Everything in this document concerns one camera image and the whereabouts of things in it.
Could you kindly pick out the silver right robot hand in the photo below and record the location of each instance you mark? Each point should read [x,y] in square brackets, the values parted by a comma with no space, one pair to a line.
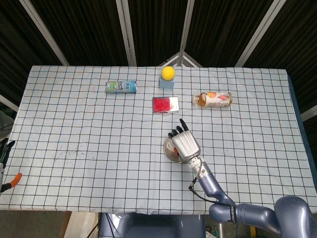
[185,143]

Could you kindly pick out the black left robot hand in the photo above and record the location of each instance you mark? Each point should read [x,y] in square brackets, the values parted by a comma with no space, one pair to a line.
[5,150]

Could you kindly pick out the round metal plate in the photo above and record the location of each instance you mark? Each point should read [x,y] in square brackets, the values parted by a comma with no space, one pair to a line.
[168,153]

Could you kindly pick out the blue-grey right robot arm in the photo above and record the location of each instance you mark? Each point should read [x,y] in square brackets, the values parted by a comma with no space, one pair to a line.
[247,213]

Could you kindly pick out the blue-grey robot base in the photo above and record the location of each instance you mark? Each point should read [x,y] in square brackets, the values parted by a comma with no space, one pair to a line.
[148,225]

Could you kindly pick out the red ink pad tin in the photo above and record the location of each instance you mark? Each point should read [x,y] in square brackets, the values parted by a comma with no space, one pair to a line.
[165,104]

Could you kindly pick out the tea bottle with label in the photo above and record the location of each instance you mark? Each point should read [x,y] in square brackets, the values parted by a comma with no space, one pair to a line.
[215,99]

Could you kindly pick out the light blue block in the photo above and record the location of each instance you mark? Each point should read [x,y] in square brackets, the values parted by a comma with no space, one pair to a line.
[166,83]

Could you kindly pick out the yellow ball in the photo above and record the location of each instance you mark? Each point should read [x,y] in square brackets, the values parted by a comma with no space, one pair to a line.
[168,73]

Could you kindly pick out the blue-green drink can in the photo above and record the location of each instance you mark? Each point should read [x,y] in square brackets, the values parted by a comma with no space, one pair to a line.
[121,87]

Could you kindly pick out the checkered light blue tablecloth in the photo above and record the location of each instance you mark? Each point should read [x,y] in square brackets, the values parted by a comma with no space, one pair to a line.
[99,148]

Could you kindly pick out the black curtain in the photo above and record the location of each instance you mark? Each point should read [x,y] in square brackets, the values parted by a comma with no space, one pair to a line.
[86,24]

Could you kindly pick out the white triangular frame foot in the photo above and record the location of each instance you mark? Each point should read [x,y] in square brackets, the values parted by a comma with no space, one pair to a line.
[182,59]

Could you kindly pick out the white frame post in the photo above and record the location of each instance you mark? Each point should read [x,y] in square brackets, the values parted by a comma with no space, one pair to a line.
[186,29]
[260,32]
[126,32]
[44,32]

